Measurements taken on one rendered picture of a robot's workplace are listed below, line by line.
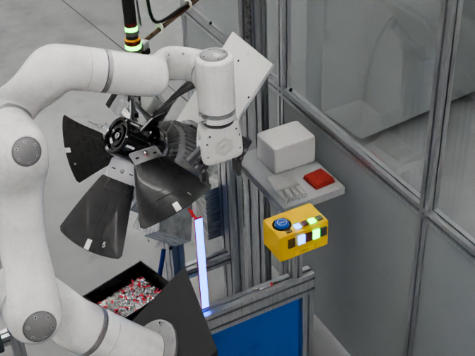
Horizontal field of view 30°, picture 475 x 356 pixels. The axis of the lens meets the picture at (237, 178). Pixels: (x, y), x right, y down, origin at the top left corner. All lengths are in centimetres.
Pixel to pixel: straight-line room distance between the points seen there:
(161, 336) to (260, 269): 158
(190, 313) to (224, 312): 44
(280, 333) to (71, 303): 93
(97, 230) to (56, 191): 190
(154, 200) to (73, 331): 59
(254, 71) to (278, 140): 39
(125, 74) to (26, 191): 31
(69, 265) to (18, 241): 224
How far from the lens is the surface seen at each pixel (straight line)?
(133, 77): 180
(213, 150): 198
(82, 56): 177
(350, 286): 328
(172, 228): 262
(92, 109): 518
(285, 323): 274
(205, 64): 187
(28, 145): 171
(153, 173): 251
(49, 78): 175
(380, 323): 319
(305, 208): 253
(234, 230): 304
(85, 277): 400
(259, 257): 362
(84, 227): 268
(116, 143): 261
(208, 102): 191
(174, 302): 218
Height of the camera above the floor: 263
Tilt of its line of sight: 36 degrees down
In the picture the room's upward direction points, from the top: 3 degrees counter-clockwise
